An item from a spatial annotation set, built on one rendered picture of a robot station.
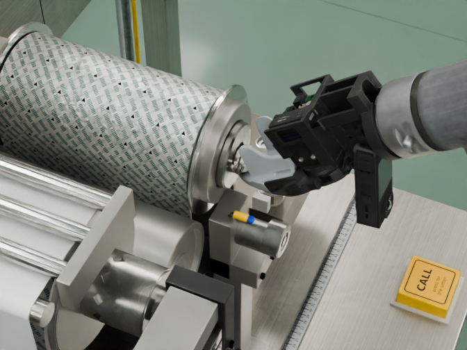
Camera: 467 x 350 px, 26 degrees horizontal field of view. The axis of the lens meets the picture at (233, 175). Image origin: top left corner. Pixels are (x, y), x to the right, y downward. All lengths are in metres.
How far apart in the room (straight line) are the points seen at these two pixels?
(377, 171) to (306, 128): 0.08
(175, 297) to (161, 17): 1.45
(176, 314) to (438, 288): 0.71
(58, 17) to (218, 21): 1.79
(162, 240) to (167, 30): 1.19
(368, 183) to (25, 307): 0.38
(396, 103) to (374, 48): 2.16
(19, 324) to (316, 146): 0.35
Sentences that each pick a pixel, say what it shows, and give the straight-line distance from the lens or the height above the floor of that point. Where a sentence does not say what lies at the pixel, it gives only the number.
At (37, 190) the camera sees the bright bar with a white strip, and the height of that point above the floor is 1.44.
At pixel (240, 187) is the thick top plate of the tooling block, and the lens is 1.35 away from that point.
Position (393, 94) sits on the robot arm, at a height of 1.42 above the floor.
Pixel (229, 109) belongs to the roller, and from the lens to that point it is 1.06.
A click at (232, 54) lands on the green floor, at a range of 3.03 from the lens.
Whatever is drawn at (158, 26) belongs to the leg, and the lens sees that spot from 2.19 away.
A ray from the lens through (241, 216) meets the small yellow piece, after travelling 1.06.
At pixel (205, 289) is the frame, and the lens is 0.76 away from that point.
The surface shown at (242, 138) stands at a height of 1.27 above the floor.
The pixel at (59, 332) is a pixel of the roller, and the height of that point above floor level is 1.34.
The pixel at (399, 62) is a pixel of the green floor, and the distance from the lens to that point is 3.04.
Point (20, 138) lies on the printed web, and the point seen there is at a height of 1.23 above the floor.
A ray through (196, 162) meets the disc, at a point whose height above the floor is 1.29.
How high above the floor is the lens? 2.07
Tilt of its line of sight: 50 degrees down
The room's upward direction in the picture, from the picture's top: straight up
